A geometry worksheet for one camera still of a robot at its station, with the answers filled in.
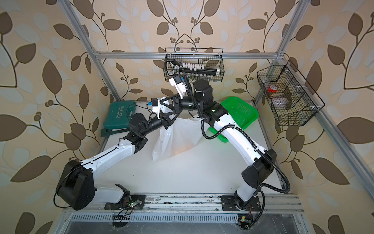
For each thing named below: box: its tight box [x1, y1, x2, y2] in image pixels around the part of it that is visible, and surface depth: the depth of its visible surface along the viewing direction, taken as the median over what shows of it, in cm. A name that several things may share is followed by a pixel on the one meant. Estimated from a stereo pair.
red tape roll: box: [267, 84, 278, 94], surface depth 84 cm
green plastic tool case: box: [103, 100, 137, 129], surface depth 110 cm
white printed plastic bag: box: [152, 96, 206, 162], surface depth 75 cm
